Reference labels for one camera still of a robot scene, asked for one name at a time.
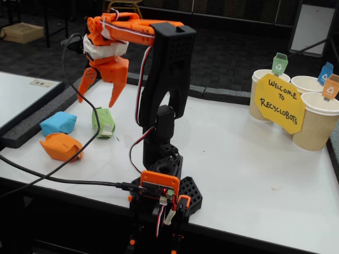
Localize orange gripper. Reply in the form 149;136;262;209
77;56;130;108

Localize green paper packet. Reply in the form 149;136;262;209
91;106;116;139

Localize orange paper packet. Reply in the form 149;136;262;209
39;132;84;164

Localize black honeycomb robot base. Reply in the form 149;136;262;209
131;176;203;220

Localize white masking tape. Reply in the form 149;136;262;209
83;35;130;60

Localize blue paper packet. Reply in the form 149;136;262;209
39;111;78;137

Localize small paper label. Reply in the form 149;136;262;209
29;79;55;88

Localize dark grey foam strip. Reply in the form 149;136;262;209
1;69;103;149
326;131;339;177
204;87;251;106
97;68;207;98

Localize black framed whiteboard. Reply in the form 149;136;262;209
0;70;65;133

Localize brown cardboard box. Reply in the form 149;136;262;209
1;22;45;44

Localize orange framed controller board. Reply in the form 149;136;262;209
139;170;181;199

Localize black orange table clamp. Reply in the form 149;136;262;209
171;194;192;254
127;194;145;254

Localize paper cup with green tag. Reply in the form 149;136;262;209
249;69;291;123

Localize green recycling bin tag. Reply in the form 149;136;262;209
271;52;289;76

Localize yellow welcome sign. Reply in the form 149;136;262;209
254;73;306;135

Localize paper cup with blue tag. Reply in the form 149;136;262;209
290;76;328;96

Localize thin black stand rod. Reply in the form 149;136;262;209
287;37;332;58

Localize paper cup with orange tag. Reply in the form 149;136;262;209
292;92;339;152

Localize blue recycling bin tag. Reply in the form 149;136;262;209
317;62;334;86

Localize orange recycling bin tag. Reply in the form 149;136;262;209
322;74;339;102

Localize red white black servo wire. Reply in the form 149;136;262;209
102;7;157;175

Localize thin black camera cable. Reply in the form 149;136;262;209
0;33;102;199

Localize black metal table frame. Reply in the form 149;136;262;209
5;0;70;49

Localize thick black USB cable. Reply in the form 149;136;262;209
0;153;145;193

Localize servo wire with white connector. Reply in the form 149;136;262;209
154;197;177;239

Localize white panel with dark frame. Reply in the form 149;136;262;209
288;0;337;58

